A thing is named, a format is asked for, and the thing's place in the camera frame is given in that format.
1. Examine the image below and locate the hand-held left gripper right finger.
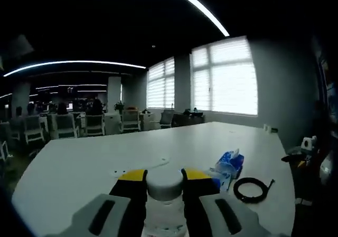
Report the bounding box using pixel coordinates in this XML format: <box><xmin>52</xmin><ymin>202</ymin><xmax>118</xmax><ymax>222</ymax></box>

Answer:
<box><xmin>181</xmin><ymin>167</ymin><xmax>273</xmax><ymax>237</ymax></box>

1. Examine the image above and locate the blue white wall display board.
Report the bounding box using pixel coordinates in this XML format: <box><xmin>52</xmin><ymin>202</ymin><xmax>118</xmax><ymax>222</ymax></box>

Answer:
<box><xmin>315</xmin><ymin>36</ymin><xmax>338</xmax><ymax>121</ymax></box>

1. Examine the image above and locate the white table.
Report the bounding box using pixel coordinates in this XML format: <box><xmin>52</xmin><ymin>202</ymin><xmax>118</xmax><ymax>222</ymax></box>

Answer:
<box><xmin>12</xmin><ymin>121</ymin><xmax>296</xmax><ymax>237</ymax></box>

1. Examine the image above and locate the large window with blinds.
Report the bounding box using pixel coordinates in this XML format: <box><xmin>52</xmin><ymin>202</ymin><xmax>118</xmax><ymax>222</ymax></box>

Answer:
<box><xmin>190</xmin><ymin>35</ymin><xmax>259</xmax><ymax>116</ymax></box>

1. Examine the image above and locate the clear plastic water bottle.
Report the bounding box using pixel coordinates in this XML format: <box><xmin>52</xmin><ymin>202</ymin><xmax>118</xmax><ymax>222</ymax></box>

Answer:
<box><xmin>141</xmin><ymin>169</ymin><xmax>191</xmax><ymax>237</ymax></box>

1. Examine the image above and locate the black cable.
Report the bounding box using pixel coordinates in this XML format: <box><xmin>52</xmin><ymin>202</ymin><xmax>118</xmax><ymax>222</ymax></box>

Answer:
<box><xmin>233</xmin><ymin>177</ymin><xmax>275</xmax><ymax>203</ymax></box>

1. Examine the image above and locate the blue tissue pack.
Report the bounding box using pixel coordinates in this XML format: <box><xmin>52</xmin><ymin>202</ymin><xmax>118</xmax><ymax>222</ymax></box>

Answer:
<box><xmin>210</xmin><ymin>148</ymin><xmax>245</xmax><ymax>193</ymax></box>

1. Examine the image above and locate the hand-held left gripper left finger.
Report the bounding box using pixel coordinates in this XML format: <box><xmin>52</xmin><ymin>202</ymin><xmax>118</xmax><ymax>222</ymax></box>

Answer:
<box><xmin>42</xmin><ymin>169</ymin><xmax>148</xmax><ymax>237</ymax></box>

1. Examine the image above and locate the row of white office chairs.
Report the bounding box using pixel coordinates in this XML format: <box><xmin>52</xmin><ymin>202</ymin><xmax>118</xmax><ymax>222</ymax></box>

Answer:
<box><xmin>0</xmin><ymin>110</ymin><xmax>175</xmax><ymax>164</ymax></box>

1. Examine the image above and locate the long curved ceiling light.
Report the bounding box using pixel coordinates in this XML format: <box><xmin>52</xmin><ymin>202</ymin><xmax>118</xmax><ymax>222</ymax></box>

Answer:
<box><xmin>159</xmin><ymin>0</ymin><xmax>230</xmax><ymax>37</ymax></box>
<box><xmin>3</xmin><ymin>60</ymin><xmax>147</xmax><ymax>78</ymax></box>

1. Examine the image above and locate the small window with blinds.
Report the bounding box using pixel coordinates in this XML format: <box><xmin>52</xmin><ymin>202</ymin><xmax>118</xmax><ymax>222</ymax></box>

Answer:
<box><xmin>146</xmin><ymin>56</ymin><xmax>176</xmax><ymax>110</ymax></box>

